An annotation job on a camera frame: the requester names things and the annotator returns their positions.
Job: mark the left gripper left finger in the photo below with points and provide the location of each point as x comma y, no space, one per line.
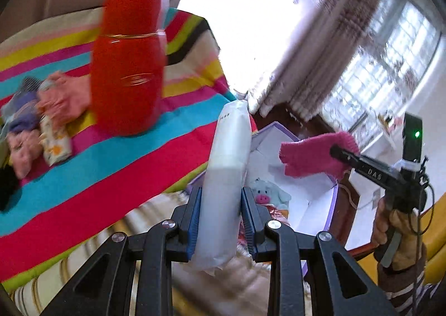
132,275

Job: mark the red thermos flask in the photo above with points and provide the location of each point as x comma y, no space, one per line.
127,66

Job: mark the pig plush toy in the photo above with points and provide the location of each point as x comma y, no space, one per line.
266,192

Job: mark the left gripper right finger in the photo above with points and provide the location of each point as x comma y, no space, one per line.
339,286

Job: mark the pink knitted glove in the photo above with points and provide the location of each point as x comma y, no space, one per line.
25,147

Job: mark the salmon pink knitted garment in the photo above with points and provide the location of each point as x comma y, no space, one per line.
78,90

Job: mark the colourful striped tablecloth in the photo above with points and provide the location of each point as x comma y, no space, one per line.
57,208

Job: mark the right hand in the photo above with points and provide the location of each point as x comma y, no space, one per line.
410,248

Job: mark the purple knitted glove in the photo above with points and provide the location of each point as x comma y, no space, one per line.
20,113

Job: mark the magenta fuzzy sock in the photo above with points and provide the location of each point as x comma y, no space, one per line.
311,156

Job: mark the striped sleeve forearm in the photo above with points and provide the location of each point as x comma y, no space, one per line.
398,287

